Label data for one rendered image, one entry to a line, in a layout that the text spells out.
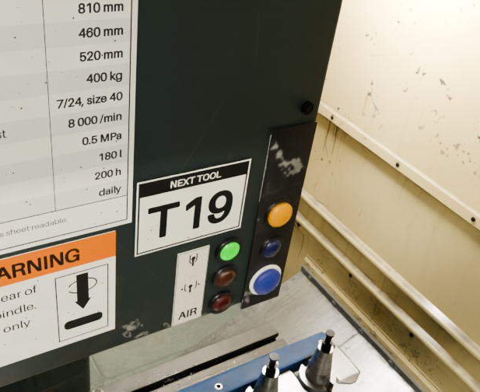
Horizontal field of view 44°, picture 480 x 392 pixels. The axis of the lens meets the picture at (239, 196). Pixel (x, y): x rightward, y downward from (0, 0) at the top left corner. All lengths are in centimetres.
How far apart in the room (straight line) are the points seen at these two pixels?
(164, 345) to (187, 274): 139
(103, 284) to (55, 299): 4
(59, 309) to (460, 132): 97
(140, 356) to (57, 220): 147
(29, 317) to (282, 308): 133
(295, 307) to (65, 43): 145
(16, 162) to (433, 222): 111
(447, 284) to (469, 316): 8
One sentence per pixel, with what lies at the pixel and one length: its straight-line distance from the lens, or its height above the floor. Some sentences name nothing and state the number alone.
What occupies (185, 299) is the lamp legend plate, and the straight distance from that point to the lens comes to 54.
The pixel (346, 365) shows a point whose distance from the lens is 110.
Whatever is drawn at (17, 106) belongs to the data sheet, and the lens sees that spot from 37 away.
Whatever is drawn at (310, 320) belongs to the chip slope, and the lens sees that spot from 172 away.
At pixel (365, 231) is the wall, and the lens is 155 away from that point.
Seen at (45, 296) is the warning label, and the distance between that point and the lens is 47.
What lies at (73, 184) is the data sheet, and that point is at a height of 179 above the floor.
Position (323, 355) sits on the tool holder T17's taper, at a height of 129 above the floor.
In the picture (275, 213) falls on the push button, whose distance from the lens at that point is 52.
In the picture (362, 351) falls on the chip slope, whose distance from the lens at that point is 166.
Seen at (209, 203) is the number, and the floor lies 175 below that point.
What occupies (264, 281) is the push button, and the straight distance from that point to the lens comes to 57.
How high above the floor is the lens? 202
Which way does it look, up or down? 34 degrees down
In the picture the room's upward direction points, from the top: 9 degrees clockwise
